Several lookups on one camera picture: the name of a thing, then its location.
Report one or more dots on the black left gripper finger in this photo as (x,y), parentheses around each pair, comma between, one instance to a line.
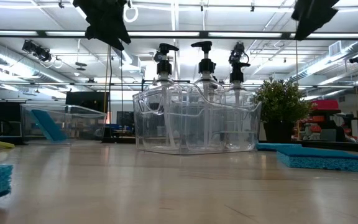
(107,28)

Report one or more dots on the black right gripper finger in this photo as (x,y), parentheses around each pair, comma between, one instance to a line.
(312,12)

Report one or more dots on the black monitor screen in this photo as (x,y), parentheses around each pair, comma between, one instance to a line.
(85,101)

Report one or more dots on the red storage bin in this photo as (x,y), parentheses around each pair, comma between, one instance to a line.
(325,105)

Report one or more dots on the green plant in black pot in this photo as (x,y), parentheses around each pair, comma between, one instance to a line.
(280,102)

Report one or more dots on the small clear plastic bin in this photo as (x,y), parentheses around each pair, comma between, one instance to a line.
(82,124)

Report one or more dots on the black overhead rig camera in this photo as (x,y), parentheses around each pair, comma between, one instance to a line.
(237,51)
(37,51)
(356,58)

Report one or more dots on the black overhead frame bar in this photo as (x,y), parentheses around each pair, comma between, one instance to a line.
(228,34)

